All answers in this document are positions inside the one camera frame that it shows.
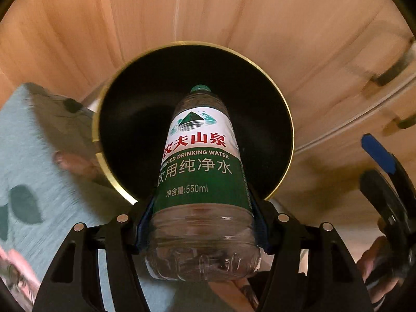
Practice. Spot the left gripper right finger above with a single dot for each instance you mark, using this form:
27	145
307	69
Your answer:
312	269

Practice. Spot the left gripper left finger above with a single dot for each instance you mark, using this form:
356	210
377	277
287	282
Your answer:
72	281

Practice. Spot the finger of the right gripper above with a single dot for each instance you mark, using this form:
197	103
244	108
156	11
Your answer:
378	153

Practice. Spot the green label water bottle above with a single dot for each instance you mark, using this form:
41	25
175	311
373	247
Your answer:
202	226

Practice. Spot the wooden kitchen cabinets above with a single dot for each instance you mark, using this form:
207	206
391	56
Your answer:
326	56

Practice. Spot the black round trash bin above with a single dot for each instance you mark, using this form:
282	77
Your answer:
137	105

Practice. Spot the right hand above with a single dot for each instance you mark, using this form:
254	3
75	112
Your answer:
370	259

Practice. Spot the left hand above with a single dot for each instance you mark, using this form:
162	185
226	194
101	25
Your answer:
237	294

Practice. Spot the teal floral tablecloth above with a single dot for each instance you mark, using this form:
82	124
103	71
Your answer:
50	181

